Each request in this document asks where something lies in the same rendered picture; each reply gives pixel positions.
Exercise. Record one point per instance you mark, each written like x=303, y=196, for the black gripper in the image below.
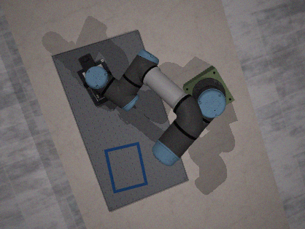
x=95, y=93

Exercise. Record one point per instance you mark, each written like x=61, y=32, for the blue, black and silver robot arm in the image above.
x=194, y=112

